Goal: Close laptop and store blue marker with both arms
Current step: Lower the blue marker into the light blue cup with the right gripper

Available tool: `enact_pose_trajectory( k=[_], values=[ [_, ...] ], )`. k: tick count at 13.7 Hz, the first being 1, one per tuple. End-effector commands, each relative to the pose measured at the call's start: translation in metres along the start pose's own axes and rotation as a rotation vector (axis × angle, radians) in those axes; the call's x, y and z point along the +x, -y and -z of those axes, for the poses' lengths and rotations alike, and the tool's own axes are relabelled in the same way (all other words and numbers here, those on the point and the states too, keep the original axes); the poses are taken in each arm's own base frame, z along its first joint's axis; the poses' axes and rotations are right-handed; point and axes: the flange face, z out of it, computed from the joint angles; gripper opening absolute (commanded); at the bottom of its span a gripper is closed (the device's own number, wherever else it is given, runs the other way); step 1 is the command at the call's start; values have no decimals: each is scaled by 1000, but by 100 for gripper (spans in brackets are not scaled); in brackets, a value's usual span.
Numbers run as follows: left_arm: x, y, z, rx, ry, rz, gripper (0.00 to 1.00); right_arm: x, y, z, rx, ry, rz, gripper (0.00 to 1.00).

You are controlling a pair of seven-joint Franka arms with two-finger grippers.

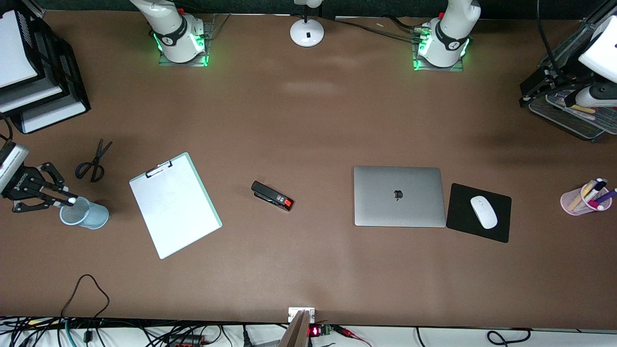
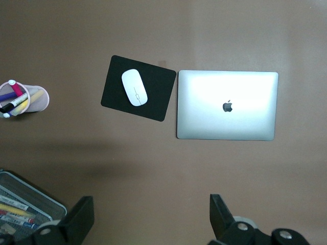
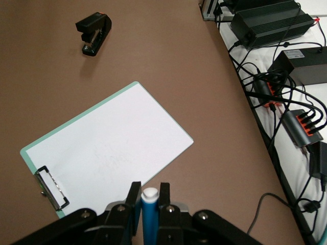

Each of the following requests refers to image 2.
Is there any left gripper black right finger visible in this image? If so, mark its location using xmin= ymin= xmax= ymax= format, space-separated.
xmin=208 ymin=194 xmax=259 ymax=245

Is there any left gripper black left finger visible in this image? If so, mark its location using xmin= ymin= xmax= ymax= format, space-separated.
xmin=30 ymin=195 xmax=95 ymax=245

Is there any silver laptop computer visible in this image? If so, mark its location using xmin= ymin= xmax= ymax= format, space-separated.
xmin=176 ymin=69 xmax=279 ymax=141

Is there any yellow marker with label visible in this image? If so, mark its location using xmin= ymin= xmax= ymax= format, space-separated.
xmin=0 ymin=203 xmax=29 ymax=216

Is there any white marker black cap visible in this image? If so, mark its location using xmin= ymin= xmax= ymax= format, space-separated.
xmin=0 ymin=93 xmax=29 ymax=114

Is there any purple marker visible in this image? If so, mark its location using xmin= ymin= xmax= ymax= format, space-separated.
xmin=0 ymin=91 xmax=17 ymax=102

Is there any magenta marker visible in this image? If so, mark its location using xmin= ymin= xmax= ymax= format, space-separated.
xmin=8 ymin=79 xmax=24 ymax=97

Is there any grey metal mesh tray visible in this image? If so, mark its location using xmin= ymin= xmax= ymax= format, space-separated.
xmin=0 ymin=168 xmax=67 ymax=242

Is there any white labelled pen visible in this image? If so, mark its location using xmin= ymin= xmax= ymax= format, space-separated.
xmin=0 ymin=215 xmax=36 ymax=225

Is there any pink mesh pen cup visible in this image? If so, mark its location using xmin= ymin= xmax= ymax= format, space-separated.
xmin=0 ymin=79 xmax=50 ymax=118

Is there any black mouse pad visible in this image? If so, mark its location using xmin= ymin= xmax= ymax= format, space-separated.
xmin=100 ymin=55 xmax=177 ymax=123

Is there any yellow highlighter pen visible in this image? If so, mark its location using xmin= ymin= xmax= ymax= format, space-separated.
xmin=11 ymin=90 xmax=44 ymax=117

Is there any white computer mouse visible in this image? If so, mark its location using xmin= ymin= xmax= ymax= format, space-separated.
xmin=121 ymin=68 xmax=149 ymax=107

